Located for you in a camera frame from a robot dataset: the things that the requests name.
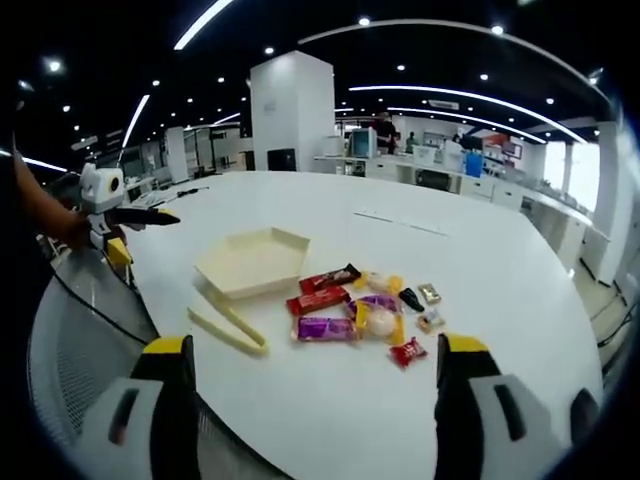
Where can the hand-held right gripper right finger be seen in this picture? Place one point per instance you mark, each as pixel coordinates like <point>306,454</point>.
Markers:
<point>480,440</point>

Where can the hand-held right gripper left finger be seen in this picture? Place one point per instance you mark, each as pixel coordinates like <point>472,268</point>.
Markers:
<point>125,440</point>

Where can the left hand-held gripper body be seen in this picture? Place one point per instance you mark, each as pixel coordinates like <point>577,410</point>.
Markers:
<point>100,192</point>

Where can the cream hexagonal container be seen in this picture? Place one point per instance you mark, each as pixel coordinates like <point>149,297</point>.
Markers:
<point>250,260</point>

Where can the cream food tongs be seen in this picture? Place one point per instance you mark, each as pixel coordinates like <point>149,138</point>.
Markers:
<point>230,325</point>

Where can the person's left hand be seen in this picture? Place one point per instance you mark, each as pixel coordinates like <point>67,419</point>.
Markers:
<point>77,232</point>

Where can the grey mesh office chair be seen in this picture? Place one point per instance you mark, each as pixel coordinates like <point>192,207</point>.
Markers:
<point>80,360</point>

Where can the small red candy packet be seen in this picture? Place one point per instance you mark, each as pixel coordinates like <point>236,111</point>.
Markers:
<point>407,352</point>

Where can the small clear candy packet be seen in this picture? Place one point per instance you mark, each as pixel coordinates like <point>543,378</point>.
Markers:
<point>431,320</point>

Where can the small gold packet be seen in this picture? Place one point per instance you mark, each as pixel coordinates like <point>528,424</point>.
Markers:
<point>430,293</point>

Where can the white round candy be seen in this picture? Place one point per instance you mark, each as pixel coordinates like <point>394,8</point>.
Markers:
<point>380,320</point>

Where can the small black packet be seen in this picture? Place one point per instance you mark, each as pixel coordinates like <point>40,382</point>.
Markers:
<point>411,299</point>

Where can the white square pillar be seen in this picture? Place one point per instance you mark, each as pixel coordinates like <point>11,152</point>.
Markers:
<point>292,110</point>

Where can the yellow wrapped pastry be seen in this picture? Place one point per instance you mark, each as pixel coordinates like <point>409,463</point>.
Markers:
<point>380,282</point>

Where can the red snack bar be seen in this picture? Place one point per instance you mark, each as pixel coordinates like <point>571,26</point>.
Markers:
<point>317,301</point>

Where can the purple snack packet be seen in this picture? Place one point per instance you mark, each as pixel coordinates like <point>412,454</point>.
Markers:
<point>325,329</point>

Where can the dark red chocolate bar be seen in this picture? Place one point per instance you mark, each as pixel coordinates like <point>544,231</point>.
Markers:
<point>330,278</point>

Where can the white workbench row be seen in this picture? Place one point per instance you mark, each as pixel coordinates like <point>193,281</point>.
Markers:
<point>500,187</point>

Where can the blue box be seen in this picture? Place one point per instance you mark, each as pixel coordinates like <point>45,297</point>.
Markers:
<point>473,163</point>

